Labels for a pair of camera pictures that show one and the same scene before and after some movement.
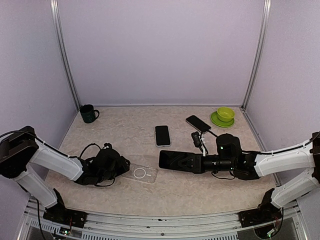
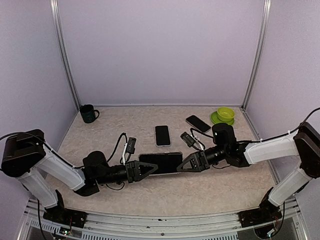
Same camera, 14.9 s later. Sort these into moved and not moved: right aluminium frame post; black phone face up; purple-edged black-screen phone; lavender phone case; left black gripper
Moved: left black gripper
Not moved: purple-edged black-screen phone; black phone face up; lavender phone case; right aluminium frame post
